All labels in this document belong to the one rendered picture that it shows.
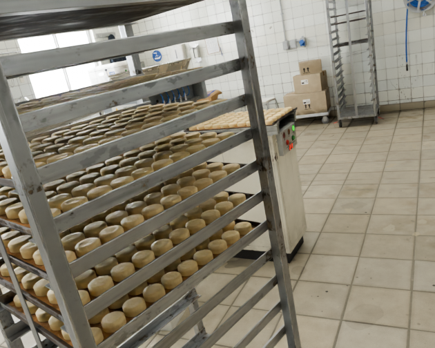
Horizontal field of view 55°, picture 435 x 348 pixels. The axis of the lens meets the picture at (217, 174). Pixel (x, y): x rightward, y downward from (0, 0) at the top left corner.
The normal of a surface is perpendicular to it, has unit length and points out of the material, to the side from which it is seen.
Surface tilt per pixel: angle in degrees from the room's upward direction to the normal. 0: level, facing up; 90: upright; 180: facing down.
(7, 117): 90
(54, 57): 90
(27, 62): 90
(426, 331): 0
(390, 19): 90
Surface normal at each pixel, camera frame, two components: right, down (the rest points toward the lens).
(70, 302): 0.74, 0.06
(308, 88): -0.48, 0.40
